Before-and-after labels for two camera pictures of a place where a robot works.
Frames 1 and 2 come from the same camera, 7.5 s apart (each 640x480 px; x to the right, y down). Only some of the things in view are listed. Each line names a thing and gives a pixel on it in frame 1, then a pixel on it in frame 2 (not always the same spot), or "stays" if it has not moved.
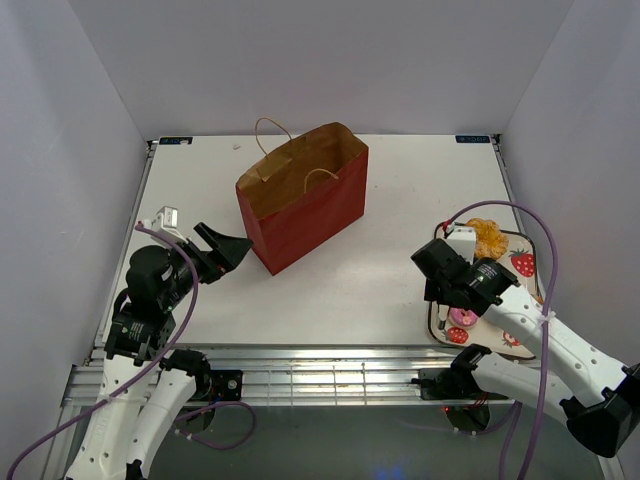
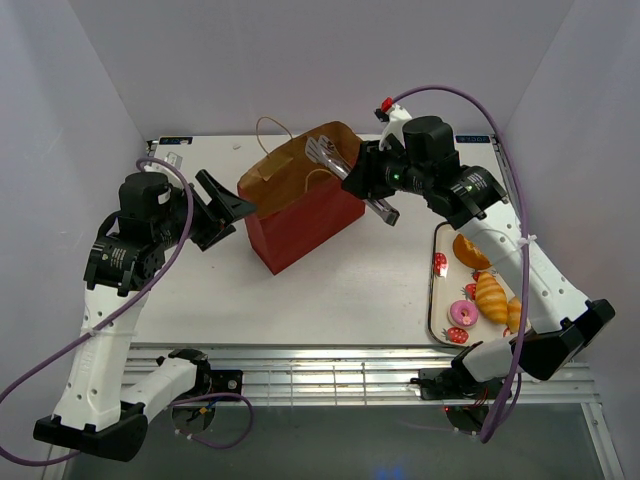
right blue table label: [473, 138] stays
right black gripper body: [433, 293] -> [389, 167]
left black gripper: [232, 248] -> [218, 216]
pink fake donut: [463, 318] stays
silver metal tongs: [443, 313] -> [322, 150]
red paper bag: [304, 194] stays
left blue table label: [174, 140] stays
